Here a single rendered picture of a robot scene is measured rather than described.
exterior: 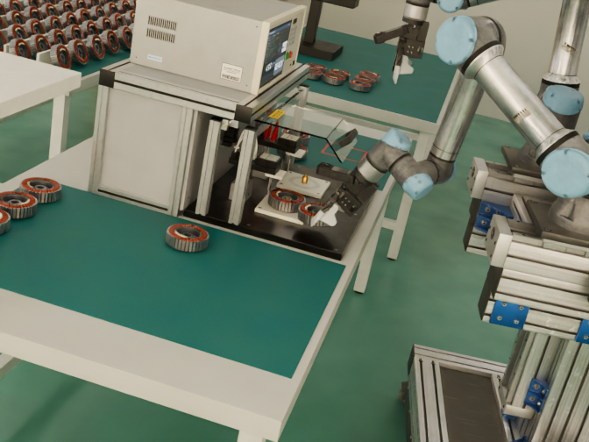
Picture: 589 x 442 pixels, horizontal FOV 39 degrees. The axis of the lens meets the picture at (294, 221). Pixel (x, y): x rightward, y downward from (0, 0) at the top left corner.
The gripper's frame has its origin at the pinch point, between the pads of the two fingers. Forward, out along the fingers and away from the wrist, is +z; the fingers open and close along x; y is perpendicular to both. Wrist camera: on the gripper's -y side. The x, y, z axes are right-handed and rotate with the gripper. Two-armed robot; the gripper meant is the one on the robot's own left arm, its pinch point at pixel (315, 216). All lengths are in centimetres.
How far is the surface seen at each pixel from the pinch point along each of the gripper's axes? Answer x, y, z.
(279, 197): 3.2, -11.7, 5.4
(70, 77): -60, -61, -13
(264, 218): -3.8, -10.6, 10.2
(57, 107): 75, -107, 80
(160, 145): -15.3, -45.4, 9.1
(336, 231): 2.6, 7.4, 0.6
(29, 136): 184, -150, 177
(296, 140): 29.4, -20.6, -0.8
